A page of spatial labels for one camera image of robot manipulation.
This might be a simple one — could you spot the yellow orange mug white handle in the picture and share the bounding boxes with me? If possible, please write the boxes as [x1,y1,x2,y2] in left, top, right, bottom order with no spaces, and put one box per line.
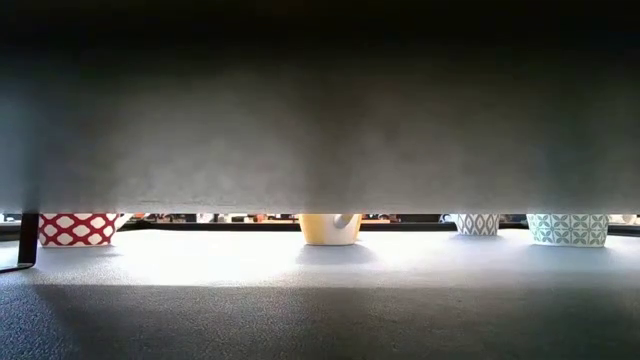
[298,213,364,247]

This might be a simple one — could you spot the grey white patterned mug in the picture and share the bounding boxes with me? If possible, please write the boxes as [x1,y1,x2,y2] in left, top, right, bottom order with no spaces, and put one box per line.
[453,213,501,237]

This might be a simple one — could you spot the cream mug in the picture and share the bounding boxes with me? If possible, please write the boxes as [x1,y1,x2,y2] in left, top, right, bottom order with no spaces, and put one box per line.
[38,213,134,248]

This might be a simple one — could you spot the green white patterned mug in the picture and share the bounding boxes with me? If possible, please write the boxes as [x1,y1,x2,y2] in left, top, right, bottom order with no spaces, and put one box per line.
[525,213,610,249]

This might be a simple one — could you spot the wooden riser shelf black legs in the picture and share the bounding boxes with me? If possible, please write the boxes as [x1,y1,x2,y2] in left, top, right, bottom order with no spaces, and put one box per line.
[0,0,640,275]

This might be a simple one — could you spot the blue grey table mat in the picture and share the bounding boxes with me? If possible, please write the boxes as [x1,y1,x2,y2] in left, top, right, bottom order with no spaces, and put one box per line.
[0,228,640,360]

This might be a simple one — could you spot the black metal table frame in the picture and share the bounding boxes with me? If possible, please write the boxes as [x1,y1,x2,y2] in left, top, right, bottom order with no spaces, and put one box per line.
[0,221,640,240]

